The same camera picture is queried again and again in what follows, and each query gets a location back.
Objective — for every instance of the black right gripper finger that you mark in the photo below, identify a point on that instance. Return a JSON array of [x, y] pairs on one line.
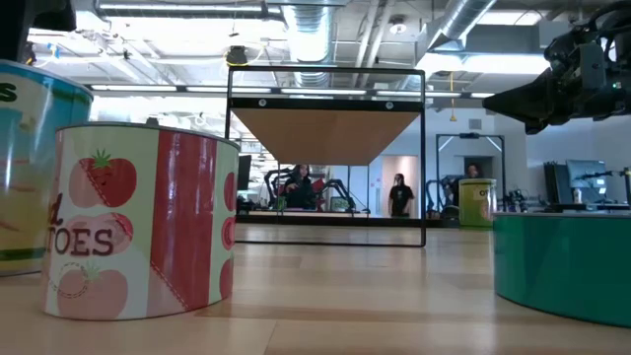
[[536, 126], [527, 101]]

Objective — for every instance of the lime green olive can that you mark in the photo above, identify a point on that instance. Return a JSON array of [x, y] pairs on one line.
[[475, 209]]

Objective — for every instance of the red tomato label can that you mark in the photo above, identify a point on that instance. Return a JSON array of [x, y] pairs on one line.
[[182, 222]]

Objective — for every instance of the teal and cream label can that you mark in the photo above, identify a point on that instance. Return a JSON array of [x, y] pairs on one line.
[[29, 148]]

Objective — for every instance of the black background robot arm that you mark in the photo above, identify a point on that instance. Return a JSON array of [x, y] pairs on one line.
[[516, 199], [342, 190]]

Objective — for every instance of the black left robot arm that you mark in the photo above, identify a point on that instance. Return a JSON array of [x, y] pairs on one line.
[[15, 24]]

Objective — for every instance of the dark computer monitor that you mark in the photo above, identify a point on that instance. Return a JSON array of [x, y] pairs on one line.
[[554, 182]]

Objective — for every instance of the grey computer monitor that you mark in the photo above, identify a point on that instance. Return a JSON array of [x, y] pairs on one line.
[[586, 170]]

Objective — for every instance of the person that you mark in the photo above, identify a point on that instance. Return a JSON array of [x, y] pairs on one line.
[[474, 171], [400, 194], [300, 192]]

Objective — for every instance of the white bottle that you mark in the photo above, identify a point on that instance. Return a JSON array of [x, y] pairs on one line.
[[577, 196]]

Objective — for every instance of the dark background desk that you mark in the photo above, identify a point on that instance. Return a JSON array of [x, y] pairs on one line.
[[591, 207]]

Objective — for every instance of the short dark green can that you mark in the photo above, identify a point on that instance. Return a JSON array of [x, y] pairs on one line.
[[567, 266]]

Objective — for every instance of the round ceiling fixture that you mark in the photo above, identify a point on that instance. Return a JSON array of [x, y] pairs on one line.
[[397, 25]]

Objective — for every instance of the black computer monitor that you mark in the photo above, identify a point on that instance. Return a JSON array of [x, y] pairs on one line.
[[244, 172]]

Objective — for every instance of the long ceiling light strip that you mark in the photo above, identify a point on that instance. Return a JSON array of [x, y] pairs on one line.
[[138, 88]]

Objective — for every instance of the grey wall vent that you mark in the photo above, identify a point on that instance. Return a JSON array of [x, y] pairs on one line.
[[475, 123]]

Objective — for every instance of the black background gantry frame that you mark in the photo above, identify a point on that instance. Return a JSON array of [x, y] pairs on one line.
[[469, 135]]

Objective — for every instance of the slanted silver ceiling duct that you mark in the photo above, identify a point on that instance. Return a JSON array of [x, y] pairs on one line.
[[461, 20]]

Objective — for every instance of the black frame wooden shelf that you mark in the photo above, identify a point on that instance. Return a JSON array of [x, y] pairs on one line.
[[325, 135]]

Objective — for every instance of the black aluminium table frame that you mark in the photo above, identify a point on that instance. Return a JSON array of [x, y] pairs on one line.
[[345, 222]]

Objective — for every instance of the ribbed silver ceiling duct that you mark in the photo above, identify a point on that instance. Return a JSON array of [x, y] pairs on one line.
[[308, 39]]

